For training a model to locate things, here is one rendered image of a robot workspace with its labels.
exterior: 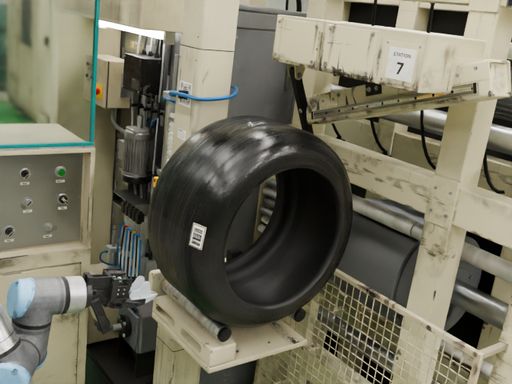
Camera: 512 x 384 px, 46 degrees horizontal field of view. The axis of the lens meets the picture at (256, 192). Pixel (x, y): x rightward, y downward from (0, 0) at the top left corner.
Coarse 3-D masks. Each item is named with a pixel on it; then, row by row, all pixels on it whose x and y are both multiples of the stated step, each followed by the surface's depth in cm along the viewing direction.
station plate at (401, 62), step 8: (392, 48) 156; (400, 48) 154; (392, 56) 156; (400, 56) 154; (408, 56) 152; (392, 64) 157; (400, 64) 155; (408, 64) 152; (392, 72) 157; (400, 72) 155; (408, 72) 153; (400, 80) 155; (408, 80) 153
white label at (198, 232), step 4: (196, 224) 153; (192, 228) 154; (196, 228) 153; (200, 228) 153; (204, 228) 152; (192, 232) 154; (196, 232) 153; (200, 232) 153; (204, 232) 152; (192, 236) 154; (196, 236) 154; (200, 236) 153; (204, 236) 153; (192, 240) 154; (196, 240) 154; (200, 240) 153; (192, 244) 154; (196, 244) 154; (200, 244) 153; (200, 248) 153
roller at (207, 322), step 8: (168, 288) 194; (176, 296) 190; (184, 304) 186; (192, 304) 184; (192, 312) 182; (200, 312) 180; (200, 320) 179; (208, 320) 176; (208, 328) 176; (216, 328) 173; (224, 328) 172; (216, 336) 172; (224, 336) 172
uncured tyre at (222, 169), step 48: (192, 144) 168; (240, 144) 158; (288, 144) 162; (192, 192) 156; (240, 192) 155; (288, 192) 204; (336, 192) 176; (288, 240) 206; (336, 240) 183; (192, 288) 160; (240, 288) 199; (288, 288) 194
